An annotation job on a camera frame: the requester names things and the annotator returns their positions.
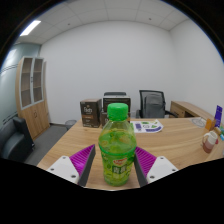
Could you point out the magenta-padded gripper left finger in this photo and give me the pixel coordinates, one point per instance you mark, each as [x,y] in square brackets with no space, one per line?
[71,166]

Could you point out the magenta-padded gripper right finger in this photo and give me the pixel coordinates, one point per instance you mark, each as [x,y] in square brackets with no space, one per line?
[155,166]

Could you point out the green drink bottle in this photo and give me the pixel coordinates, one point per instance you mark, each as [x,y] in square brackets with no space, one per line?
[117,150]

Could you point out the grey waste bin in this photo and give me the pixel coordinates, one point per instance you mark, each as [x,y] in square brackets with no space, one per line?
[70,124]

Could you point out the brown printed carton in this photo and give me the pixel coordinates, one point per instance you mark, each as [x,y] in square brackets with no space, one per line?
[90,113]

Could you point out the white and pink mug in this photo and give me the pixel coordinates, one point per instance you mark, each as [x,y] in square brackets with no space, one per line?
[210,142]

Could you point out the grey mesh office chair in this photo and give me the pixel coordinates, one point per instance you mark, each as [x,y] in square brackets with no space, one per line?
[152,105]

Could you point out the black leather armchair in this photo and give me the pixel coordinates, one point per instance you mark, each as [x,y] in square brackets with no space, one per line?
[15,140]

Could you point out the wooden shelf cabinet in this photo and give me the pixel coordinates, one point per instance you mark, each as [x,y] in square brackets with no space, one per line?
[33,116]

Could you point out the black printed carton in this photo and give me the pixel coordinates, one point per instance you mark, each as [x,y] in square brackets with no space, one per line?
[115,100]

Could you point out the purple stand-up card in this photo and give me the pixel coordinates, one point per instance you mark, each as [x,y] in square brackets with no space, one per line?
[218,116]

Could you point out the black office chair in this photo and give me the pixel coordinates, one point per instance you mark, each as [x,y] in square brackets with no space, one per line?
[115,94]

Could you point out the ceiling light panel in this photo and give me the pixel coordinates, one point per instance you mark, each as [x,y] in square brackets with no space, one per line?
[30,28]

